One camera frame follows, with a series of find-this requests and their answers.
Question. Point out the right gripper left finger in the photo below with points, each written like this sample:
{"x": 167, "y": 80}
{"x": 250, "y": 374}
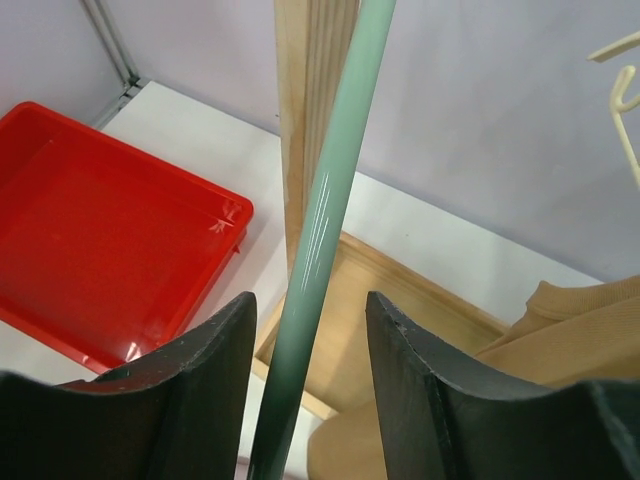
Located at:
{"x": 174, "y": 413}

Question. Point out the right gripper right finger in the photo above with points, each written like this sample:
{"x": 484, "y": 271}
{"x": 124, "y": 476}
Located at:
{"x": 445, "y": 415}

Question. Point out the mint green hanger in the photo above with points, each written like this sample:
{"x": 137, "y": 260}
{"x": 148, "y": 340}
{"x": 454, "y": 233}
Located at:
{"x": 319, "y": 238}

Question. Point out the brown tank top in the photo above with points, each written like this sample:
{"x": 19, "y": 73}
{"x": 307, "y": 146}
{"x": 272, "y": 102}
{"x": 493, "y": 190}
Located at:
{"x": 565, "y": 335}

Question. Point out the cream hanger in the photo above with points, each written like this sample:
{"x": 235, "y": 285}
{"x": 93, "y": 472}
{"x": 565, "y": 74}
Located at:
{"x": 617, "y": 105}

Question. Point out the wooden clothes rack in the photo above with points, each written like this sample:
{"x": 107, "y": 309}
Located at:
{"x": 313, "y": 351}

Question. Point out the red plastic tray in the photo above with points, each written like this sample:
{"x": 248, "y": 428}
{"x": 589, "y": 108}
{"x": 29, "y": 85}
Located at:
{"x": 107, "y": 252}

